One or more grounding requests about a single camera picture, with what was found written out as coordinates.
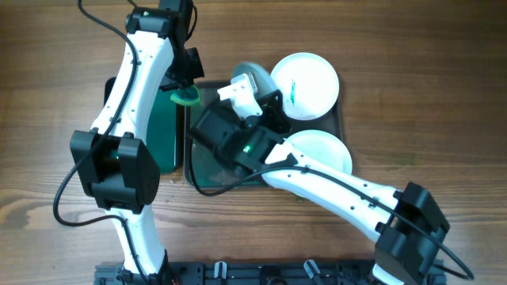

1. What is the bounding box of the white plate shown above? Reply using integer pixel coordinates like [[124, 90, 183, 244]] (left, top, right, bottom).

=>
[[271, 52, 340, 120], [281, 129, 353, 199], [231, 62, 278, 100]]

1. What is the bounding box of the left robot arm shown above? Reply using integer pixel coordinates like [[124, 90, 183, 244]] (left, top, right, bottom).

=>
[[70, 1, 204, 284]]

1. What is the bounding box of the small black water tray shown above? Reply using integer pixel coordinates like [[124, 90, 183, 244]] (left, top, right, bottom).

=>
[[103, 77, 184, 174]]

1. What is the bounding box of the green and yellow sponge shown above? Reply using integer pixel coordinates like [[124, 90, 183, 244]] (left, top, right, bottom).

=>
[[170, 85, 201, 106]]

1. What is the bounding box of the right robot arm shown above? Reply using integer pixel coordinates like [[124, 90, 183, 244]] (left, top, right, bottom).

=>
[[189, 90, 450, 284]]

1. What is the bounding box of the large dark plastic tray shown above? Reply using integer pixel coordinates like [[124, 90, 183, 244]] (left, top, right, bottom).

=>
[[184, 81, 342, 189]]

